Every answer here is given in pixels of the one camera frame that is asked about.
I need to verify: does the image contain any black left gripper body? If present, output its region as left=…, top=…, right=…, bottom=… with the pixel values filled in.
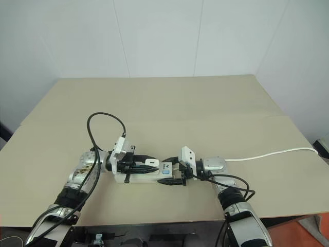
left=117, top=145, right=137, bottom=185

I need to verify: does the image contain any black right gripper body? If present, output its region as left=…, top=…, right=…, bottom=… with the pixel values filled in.
left=177, top=164, right=194, bottom=186

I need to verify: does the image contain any white power strip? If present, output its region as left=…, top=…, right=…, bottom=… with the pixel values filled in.
left=114, top=160, right=181, bottom=185

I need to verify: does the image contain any dark object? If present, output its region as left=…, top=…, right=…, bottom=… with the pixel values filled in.
left=0, top=120, right=13, bottom=150

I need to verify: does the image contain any black grey box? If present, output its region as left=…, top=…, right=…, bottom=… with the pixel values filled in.
left=313, top=137, right=329, bottom=161

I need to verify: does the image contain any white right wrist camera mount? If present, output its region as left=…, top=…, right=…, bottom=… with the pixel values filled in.
left=179, top=146, right=197, bottom=181

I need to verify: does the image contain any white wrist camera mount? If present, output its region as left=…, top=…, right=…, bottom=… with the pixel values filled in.
left=106, top=136, right=130, bottom=172
left=179, top=146, right=197, bottom=181

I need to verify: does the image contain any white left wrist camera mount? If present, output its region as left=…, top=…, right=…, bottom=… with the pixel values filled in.
left=106, top=136, right=130, bottom=172

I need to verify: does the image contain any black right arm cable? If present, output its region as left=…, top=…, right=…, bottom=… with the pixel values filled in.
left=191, top=174, right=257, bottom=247

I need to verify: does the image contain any white power strip cord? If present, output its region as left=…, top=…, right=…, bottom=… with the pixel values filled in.
left=225, top=147, right=320, bottom=163

